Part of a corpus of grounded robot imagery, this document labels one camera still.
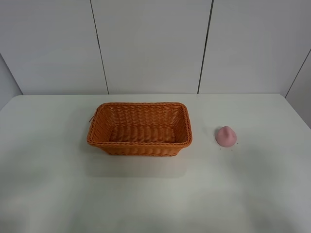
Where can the orange woven rectangular basket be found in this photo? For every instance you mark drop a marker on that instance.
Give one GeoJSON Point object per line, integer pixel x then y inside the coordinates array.
{"type": "Point", "coordinates": [159, 129]}

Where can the pink peach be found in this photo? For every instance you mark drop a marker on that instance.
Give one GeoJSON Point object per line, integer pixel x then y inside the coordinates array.
{"type": "Point", "coordinates": [226, 137]}

